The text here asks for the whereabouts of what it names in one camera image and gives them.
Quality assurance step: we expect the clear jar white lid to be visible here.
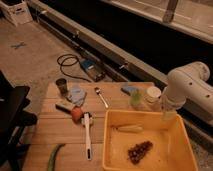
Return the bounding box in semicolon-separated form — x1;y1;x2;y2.
145;86;161;111

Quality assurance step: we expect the dark metal cup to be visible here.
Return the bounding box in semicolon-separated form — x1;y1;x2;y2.
56;78;68;97

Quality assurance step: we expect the green plastic cup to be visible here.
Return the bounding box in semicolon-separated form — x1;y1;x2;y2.
130;89;142;107

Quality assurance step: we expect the black cable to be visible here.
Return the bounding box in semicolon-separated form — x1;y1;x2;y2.
56;53;92;83

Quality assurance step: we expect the black chair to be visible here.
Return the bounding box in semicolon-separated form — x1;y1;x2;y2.
0;70;37;171

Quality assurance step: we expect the yellow plastic bin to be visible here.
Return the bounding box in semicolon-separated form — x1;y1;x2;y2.
102;110;198;171

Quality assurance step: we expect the blue black device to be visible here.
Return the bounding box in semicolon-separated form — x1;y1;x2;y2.
80;59;105;82

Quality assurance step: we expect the green cucumber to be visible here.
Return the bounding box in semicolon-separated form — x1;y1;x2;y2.
47;144;65;171

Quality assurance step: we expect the white cardboard box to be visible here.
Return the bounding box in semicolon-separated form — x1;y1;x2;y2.
0;0;32;26

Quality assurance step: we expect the bunch of dark grapes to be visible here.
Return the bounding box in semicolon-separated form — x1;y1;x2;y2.
128;141;153;164

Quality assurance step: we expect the orange fruit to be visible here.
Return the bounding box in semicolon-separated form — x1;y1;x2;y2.
71;107;83;123

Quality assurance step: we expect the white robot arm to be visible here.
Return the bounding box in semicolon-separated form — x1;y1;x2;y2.
161;61;213;118

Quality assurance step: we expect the metal spoon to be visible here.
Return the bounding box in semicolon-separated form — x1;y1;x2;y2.
94;87;109;109

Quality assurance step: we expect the black handled tool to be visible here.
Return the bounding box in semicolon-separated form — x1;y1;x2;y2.
55;102;74;114

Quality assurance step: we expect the white handled brush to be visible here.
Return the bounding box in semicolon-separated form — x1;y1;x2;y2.
81;112;92;160

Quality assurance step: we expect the blue sponge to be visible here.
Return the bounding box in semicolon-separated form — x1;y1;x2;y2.
121;85;136;95

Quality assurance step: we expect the light blue towel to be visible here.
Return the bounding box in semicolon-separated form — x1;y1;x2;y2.
67;85;87;107

